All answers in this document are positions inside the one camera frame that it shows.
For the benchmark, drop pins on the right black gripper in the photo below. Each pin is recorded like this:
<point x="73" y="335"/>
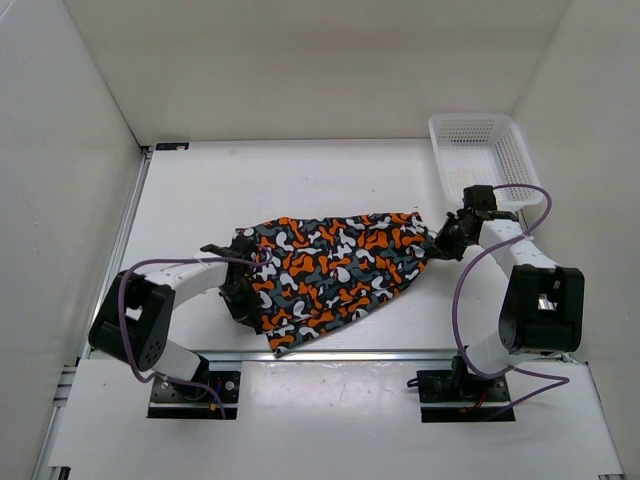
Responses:
<point x="441" y="247"/>

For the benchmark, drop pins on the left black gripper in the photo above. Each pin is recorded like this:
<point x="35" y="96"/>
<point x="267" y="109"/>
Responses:
<point x="244" y="313"/>

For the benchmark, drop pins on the orange camouflage shorts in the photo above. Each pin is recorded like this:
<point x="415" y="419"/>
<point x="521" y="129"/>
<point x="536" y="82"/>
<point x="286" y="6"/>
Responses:
<point x="326" y="273"/>

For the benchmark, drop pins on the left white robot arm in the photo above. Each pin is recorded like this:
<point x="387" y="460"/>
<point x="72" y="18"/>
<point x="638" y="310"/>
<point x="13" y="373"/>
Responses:
<point x="133" y="322"/>

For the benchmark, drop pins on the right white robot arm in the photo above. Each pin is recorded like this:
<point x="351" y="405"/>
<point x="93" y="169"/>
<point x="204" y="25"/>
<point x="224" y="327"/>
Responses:
<point x="542" y="310"/>

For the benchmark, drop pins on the white plastic basket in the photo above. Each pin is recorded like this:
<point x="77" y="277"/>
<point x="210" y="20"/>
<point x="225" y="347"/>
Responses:
<point x="483" y="149"/>

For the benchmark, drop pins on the aluminium front rail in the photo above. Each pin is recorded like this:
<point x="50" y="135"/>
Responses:
<point x="331" y="356"/>

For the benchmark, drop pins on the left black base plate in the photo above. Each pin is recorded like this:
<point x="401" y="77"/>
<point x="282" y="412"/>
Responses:
<point x="170" y="400"/>

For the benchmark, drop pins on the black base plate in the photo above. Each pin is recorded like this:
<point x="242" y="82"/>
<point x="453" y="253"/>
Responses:
<point x="170" y="400"/>
<point x="446" y="397"/>

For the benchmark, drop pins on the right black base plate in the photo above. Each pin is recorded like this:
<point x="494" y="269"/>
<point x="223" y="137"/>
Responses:
<point x="446" y="397"/>

